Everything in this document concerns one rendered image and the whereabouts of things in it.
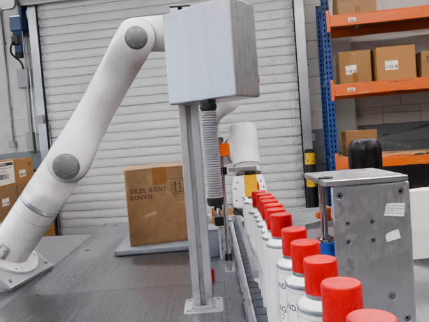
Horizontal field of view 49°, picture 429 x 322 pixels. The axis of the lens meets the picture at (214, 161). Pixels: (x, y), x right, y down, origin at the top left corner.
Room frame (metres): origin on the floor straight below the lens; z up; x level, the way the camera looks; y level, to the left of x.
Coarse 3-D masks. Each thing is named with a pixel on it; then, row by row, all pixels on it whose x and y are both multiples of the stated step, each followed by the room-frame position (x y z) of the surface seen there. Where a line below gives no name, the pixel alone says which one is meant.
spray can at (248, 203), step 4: (248, 200) 1.18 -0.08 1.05; (244, 204) 1.19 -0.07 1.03; (248, 204) 1.17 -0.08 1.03; (248, 208) 1.17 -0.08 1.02; (248, 216) 1.17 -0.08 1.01; (248, 220) 1.18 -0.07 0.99; (248, 224) 1.18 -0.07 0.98; (248, 228) 1.18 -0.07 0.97; (248, 232) 1.18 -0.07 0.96; (248, 236) 1.18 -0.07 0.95; (248, 240) 1.18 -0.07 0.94
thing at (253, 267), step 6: (240, 222) 1.33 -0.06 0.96; (240, 228) 1.24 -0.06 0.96; (246, 240) 1.10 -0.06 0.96; (246, 246) 1.04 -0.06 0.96; (246, 252) 0.99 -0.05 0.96; (252, 252) 0.98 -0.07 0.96; (252, 258) 0.93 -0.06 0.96; (252, 264) 0.89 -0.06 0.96; (252, 270) 0.85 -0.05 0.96; (258, 270) 0.85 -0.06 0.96; (258, 276) 0.85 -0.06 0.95
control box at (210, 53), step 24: (216, 0) 0.91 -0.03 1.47; (240, 0) 0.93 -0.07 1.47; (168, 24) 0.98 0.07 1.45; (192, 24) 0.95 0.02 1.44; (216, 24) 0.92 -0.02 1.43; (240, 24) 0.92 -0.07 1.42; (168, 48) 0.99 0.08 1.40; (192, 48) 0.95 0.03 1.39; (216, 48) 0.92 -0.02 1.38; (240, 48) 0.92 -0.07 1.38; (168, 72) 0.99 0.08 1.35; (192, 72) 0.95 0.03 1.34; (216, 72) 0.92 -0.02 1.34; (240, 72) 0.91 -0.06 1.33; (192, 96) 0.96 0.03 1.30; (216, 96) 0.92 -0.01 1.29; (240, 96) 0.92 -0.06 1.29
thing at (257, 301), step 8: (232, 216) 1.91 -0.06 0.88; (240, 240) 1.46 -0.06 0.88; (240, 248) 1.36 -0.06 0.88; (248, 264) 1.18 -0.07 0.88; (248, 272) 1.11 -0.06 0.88; (248, 280) 1.05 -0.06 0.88; (256, 288) 0.99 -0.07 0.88; (256, 296) 0.94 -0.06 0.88; (256, 304) 0.90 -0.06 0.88; (256, 312) 0.86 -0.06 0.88; (264, 312) 0.85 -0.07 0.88; (264, 320) 0.82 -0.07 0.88
